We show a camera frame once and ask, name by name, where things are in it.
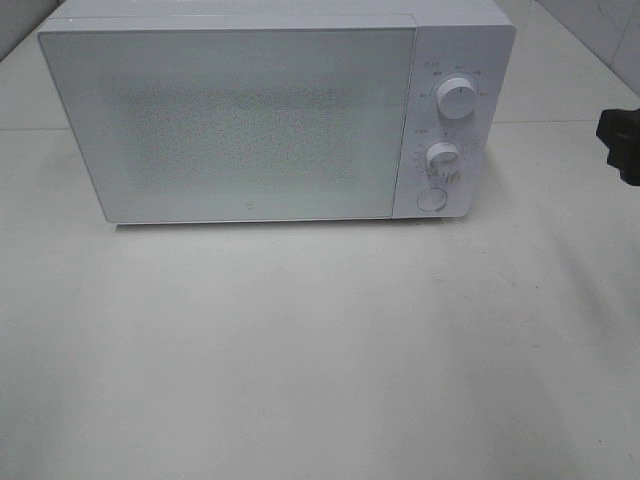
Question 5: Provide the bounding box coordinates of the round white door button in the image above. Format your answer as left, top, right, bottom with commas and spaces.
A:
417, 187, 447, 212

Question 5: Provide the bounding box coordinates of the white microwave oven body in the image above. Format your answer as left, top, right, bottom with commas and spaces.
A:
38, 1, 516, 220

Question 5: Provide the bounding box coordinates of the white microwave knob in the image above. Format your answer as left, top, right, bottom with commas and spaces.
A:
425, 142, 460, 177
435, 74, 478, 120

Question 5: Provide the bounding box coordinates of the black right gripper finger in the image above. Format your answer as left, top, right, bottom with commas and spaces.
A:
607, 147, 640, 186
596, 109, 639, 150

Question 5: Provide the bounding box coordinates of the white microwave door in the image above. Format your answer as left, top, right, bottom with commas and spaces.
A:
40, 28, 415, 224

